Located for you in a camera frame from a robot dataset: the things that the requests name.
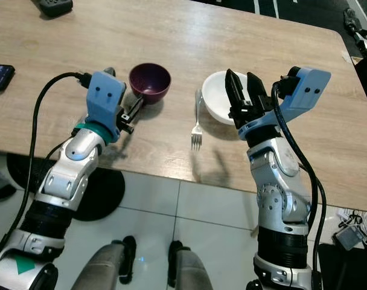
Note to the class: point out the black round floor fan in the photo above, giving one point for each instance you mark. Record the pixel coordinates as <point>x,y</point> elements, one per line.
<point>105,193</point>

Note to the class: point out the white bowl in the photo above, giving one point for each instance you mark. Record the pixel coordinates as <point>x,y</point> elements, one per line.
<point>213,99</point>

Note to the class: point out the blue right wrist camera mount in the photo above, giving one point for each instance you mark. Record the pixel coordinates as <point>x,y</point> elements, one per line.
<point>307,90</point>

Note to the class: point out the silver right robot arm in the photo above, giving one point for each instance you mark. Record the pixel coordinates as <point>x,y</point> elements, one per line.
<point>280,187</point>

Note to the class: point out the grey power adapter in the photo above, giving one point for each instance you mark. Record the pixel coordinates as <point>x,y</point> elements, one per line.
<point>347,238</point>

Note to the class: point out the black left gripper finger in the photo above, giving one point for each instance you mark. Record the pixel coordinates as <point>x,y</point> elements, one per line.
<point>137,106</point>

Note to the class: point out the black mat with white lines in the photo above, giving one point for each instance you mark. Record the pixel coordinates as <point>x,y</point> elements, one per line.
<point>298,6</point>

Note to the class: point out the robot right leg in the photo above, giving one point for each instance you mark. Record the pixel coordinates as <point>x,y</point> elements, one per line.
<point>195,272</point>

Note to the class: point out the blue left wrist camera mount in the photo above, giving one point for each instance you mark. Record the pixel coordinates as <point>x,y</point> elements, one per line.
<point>105,99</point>

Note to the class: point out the black game controller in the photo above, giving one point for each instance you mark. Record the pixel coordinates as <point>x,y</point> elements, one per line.
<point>55,6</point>

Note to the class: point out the silver metal fork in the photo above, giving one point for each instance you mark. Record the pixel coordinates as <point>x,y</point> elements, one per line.
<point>197,133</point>

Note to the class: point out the grey slipper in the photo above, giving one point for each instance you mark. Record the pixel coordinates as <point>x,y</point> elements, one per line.
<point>2,190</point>

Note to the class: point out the robot leg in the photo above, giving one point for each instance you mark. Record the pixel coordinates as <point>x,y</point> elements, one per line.
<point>195,272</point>
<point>99,269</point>

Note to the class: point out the black smartphone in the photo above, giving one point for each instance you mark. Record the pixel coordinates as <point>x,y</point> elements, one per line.
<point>2,77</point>

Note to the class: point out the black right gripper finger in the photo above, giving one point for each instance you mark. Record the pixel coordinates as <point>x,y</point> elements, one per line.
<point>236,93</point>
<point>257,90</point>

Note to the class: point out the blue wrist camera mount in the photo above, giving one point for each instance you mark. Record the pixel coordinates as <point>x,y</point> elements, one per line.
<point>307,90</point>
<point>105,99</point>

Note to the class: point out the robot left leg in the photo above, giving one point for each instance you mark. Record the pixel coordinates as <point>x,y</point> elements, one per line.
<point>99,269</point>

